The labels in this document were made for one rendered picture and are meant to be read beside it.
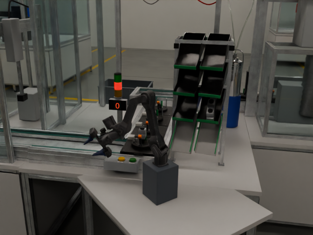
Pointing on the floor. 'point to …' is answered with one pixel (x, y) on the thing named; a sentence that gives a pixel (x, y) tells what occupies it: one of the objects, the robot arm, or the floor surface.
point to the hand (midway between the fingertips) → (93, 147)
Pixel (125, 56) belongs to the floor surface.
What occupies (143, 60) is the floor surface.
